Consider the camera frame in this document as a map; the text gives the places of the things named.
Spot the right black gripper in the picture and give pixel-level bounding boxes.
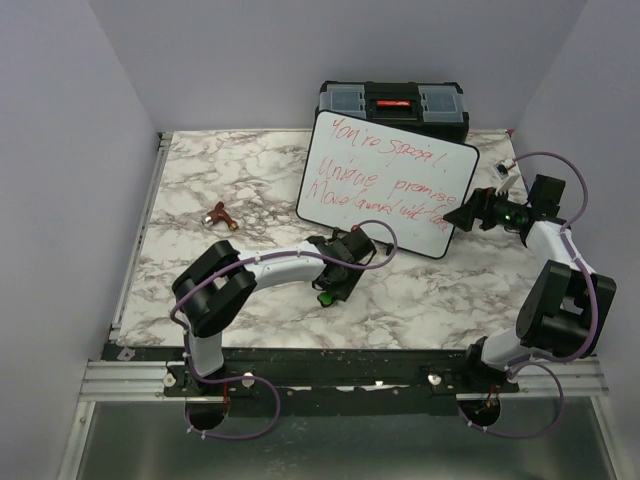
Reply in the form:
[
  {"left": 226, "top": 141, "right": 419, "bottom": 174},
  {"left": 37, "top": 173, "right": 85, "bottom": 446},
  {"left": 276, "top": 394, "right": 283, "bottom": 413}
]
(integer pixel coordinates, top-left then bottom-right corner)
[{"left": 444, "top": 184, "right": 530, "bottom": 232}]

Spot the green round eraser pad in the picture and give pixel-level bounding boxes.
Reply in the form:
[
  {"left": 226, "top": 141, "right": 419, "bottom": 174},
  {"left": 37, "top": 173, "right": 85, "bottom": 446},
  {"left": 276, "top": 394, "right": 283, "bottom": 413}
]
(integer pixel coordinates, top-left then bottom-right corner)
[{"left": 317, "top": 292, "right": 334, "bottom": 308}]

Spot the white whiteboard with red writing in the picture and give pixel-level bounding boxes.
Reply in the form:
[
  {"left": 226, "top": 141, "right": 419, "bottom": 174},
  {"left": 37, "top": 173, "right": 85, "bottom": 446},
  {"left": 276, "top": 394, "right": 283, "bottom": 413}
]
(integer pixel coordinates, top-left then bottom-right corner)
[{"left": 296, "top": 111, "right": 480, "bottom": 259}]

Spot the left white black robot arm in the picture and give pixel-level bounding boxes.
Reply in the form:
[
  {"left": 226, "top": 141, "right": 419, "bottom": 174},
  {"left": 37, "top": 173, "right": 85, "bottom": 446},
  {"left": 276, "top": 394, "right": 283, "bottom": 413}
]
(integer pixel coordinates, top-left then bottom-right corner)
[{"left": 172, "top": 227, "right": 376, "bottom": 395}]

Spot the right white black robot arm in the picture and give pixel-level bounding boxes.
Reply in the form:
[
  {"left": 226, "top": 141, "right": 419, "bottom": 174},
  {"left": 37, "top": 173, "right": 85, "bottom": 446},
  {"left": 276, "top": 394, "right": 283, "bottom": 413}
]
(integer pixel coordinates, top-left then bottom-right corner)
[{"left": 444, "top": 175, "right": 617, "bottom": 392}]

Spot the black plastic toolbox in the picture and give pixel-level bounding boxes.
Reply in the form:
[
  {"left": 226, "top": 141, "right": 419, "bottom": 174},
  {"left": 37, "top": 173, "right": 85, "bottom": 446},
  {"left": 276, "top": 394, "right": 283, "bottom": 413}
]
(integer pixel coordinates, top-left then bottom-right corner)
[{"left": 315, "top": 81, "right": 470, "bottom": 144}]

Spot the brown metal nozzle tip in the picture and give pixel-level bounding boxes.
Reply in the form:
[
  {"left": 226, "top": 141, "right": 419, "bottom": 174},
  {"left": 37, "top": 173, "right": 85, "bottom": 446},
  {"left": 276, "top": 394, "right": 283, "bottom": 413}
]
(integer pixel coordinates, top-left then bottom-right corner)
[{"left": 201, "top": 201, "right": 239, "bottom": 231}]

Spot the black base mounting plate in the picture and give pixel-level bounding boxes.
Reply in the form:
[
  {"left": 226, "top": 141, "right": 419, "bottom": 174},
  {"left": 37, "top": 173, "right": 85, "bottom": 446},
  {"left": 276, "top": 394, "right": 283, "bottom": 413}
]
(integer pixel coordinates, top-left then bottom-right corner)
[{"left": 101, "top": 344, "right": 519, "bottom": 418}]

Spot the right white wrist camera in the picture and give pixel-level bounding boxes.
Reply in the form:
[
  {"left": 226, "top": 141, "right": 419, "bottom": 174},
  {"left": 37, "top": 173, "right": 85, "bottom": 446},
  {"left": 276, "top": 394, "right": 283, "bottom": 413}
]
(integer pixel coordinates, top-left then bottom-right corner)
[{"left": 494, "top": 160, "right": 519, "bottom": 195}]

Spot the aluminium extrusion rail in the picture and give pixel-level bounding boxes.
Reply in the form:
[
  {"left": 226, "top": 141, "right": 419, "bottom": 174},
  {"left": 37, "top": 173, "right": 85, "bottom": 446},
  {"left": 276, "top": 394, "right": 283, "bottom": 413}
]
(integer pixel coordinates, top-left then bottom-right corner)
[{"left": 79, "top": 361, "right": 167, "bottom": 402}]

